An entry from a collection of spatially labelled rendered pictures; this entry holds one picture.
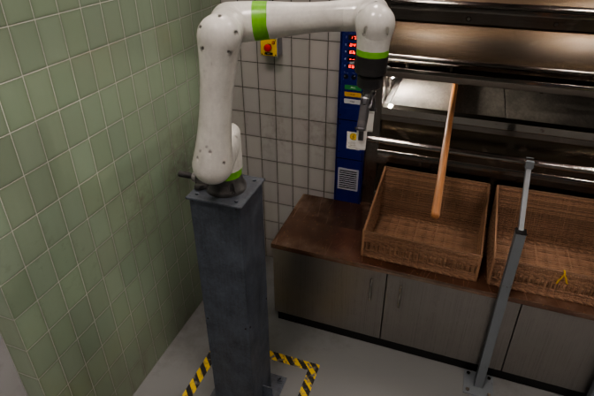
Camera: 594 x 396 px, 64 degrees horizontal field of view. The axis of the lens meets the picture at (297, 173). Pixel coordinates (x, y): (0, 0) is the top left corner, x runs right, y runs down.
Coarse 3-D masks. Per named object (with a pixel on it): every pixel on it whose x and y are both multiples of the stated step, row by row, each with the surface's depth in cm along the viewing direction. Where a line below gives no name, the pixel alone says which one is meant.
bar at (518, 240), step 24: (408, 144) 214; (432, 144) 212; (528, 168) 200; (552, 168) 198; (576, 168) 194; (528, 192) 197; (504, 288) 206; (504, 312) 212; (480, 360) 231; (480, 384) 236
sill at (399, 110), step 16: (384, 112) 251; (400, 112) 248; (416, 112) 245; (432, 112) 243; (496, 128) 235; (512, 128) 232; (528, 128) 230; (544, 128) 227; (560, 128) 225; (576, 128) 225; (592, 128) 225
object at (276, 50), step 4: (264, 40) 247; (268, 40) 246; (272, 40) 246; (276, 40) 245; (280, 40) 249; (260, 44) 249; (264, 44) 248; (272, 44) 247; (276, 44) 246; (280, 44) 250; (272, 48) 248; (276, 48) 247; (280, 48) 251; (264, 52) 250; (268, 52) 250; (272, 52) 249; (276, 52) 248; (280, 52) 252; (268, 56) 251; (272, 56) 250; (276, 56) 249
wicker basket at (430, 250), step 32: (416, 192) 259; (448, 192) 254; (480, 192) 248; (384, 224) 260; (448, 224) 257; (480, 224) 251; (384, 256) 233; (416, 256) 236; (448, 256) 236; (480, 256) 214
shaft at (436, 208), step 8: (456, 88) 266; (448, 112) 236; (448, 120) 227; (448, 128) 219; (448, 136) 212; (448, 144) 205; (440, 160) 193; (440, 168) 187; (440, 176) 181; (440, 184) 176; (440, 192) 171; (440, 200) 167; (432, 208) 163; (440, 208) 164; (432, 216) 160
